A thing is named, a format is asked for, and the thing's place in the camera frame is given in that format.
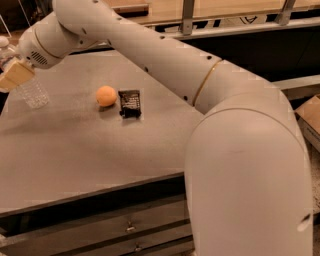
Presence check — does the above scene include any black snack packet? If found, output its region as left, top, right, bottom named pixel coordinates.
left=118, top=90, right=141, bottom=119

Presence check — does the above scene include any metal railing frame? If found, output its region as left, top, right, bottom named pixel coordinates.
left=131, top=0, right=320, bottom=39

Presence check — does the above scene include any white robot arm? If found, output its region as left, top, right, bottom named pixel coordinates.
left=1, top=0, right=313, bottom=256

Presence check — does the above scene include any orange fruit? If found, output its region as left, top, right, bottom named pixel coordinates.
left=96, top=86, right=117, bottom=107

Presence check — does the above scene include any grey drawer cabinet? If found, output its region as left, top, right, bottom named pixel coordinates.
left=0, top=51, right=201, bottom=256

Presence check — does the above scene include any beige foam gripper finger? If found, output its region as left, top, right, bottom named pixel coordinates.
left=0, top=58, right=35, bottom=90

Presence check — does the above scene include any cardboard box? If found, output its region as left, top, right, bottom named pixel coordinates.
left=295, top=94, right=320, bottom=152

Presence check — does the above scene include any clear plastic water bottle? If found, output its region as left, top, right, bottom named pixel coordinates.
left=0, top=36, right=49, bottom=109

